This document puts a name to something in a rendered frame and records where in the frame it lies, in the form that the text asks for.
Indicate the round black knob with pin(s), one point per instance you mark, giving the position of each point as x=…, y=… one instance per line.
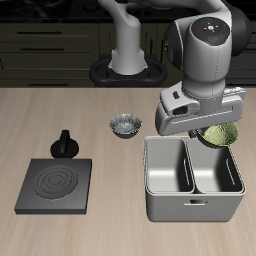
x=64, y=146

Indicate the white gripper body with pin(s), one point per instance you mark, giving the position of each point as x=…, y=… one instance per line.
x=213, y=115

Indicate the dark kitchen cupboards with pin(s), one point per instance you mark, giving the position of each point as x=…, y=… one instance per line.
x=46, y=50

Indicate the dark grey stove plate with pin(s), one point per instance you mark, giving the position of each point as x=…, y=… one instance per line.
x=55, y=186

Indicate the white basket with two bins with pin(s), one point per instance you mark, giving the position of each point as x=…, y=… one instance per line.
x=193, y=206

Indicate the silver fluted dish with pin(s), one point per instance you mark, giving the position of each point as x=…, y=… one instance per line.
x=125, y=126

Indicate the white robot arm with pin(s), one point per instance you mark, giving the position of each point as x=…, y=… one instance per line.
x=203, y=66

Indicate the green bowl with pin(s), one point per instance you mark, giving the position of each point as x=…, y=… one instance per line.
x=220, y=135

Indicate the flat black base plate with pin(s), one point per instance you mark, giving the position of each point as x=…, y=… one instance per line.
x=156, y=75

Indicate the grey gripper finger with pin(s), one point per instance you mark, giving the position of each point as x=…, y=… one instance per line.
x=192, y=133

